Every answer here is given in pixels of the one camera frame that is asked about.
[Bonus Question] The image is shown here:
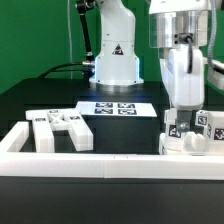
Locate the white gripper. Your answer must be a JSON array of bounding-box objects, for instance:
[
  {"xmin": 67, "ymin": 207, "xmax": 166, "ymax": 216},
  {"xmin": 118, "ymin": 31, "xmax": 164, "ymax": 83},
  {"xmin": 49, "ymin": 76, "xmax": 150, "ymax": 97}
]
[{"xmin": 159, "ymin": 44, "xmax": 206, "ymax": 132}]

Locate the white chair seat block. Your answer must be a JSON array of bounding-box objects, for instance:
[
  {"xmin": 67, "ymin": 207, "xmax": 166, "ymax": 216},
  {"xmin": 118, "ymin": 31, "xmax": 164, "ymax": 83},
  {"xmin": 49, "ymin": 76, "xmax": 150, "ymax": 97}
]
[{"xmin": 159, "ymin": 132, "xmax": 224, "ymax": 156}]

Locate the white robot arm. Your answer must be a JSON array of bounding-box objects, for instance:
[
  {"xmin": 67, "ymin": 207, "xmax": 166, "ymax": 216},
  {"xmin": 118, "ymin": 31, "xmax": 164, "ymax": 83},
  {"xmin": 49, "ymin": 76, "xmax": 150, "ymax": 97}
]
[{"xmin": 90, "ymin": 0, "xmax": 224, "ymax": 132}]

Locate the white tagged cube far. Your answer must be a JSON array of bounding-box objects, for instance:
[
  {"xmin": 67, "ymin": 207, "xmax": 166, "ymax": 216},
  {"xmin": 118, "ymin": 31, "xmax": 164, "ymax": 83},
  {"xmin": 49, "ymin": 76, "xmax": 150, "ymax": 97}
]
[{"xmin": 195, "ymin": 110, "xmax": 208, "ymax": 127}]

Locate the white tag marker sheet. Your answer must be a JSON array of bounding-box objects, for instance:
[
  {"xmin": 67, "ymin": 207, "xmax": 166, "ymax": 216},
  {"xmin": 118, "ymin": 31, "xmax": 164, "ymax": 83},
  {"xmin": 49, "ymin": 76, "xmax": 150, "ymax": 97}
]
[{"xmin": 76, "ymin": 101, "xmax": 157, "ymax": 117}]

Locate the white chair back frame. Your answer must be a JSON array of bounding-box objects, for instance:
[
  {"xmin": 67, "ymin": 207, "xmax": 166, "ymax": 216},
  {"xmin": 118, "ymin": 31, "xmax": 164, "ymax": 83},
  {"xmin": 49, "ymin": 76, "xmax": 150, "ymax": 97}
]
[{"xmin": 25, "ymin": 109, "xmax": 93, "ymax": 153}]

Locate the black cable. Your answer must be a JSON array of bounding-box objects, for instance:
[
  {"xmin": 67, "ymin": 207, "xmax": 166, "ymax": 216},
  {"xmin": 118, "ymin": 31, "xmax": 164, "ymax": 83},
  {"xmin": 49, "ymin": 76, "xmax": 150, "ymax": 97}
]
[{"xmin": 38, "ymin": 61, "xmax": 96, "ymax": 80}]

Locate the white hanging cable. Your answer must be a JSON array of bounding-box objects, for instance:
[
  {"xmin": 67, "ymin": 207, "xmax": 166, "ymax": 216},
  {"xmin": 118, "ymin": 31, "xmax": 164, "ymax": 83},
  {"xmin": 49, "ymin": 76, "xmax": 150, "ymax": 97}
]
[{"xmin": 66, "ymin": 0, "xmax": 74, "ymax": 80}]

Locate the white U-shaped fence frame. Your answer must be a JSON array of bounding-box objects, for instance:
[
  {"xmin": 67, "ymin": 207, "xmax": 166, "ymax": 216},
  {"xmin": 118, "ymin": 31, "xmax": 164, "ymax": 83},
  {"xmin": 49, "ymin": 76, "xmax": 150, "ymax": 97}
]
[{"xmin": 0, "ymin": 122, "xmax": 224, "ymax": 180}]

